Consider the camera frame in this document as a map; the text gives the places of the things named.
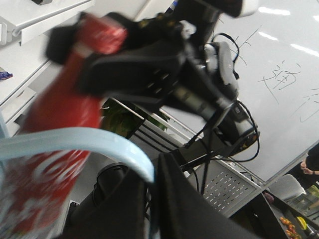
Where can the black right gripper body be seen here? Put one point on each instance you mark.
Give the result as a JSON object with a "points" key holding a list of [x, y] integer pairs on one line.
{"points": [[206, 84]]}

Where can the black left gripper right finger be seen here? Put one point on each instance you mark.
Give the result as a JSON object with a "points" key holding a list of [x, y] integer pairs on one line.
{"points": [[183, 213]]}

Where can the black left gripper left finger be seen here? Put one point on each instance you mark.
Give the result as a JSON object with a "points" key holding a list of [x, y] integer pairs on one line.
{"points": [[144, 75]]}

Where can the light blue plastic basket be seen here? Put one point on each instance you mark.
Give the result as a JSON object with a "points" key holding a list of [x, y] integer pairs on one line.
{"points": [[74, 144]]}

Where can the red coke bottle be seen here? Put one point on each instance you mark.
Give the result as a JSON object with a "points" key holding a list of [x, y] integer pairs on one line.
{"points": [[60, 105]]}

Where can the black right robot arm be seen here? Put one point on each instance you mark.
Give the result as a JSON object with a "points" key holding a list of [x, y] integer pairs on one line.
{"points": [[224, 135]]}

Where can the grey metal rack cart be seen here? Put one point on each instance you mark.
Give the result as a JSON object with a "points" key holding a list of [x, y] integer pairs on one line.
{"points": [[220, 183]]}

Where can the white whiteboard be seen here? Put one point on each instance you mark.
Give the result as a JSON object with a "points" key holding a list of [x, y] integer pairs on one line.
{"points": [[277, 50]]}

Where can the dark wooden crate stand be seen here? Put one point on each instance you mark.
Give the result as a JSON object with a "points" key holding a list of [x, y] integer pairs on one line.
{"points": [[263, 216]]}

